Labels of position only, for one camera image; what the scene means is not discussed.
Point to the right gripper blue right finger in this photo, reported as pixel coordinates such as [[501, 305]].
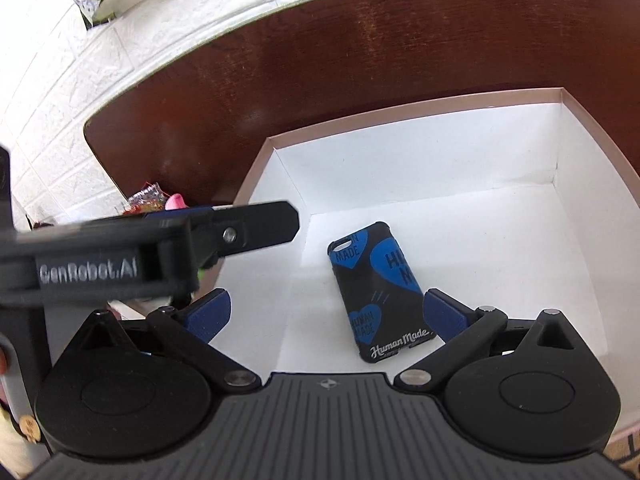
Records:
[[467, 335]]

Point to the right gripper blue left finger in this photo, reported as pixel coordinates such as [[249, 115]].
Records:
[[187, 332]]

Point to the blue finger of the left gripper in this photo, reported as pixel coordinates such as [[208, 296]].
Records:
[[224, 232]]

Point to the black blue phone case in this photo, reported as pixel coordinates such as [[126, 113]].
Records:
[[382, 297]]

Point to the pink plush toy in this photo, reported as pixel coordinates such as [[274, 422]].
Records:
[[175, 202]]

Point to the red glitter snack packet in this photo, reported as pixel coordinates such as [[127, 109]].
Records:
[[150, 199]]

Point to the dark brown wooden headboard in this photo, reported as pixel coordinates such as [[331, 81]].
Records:
[[196, 125]]

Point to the brown cardboard storage box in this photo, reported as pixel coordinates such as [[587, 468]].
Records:
[[518, 200]]

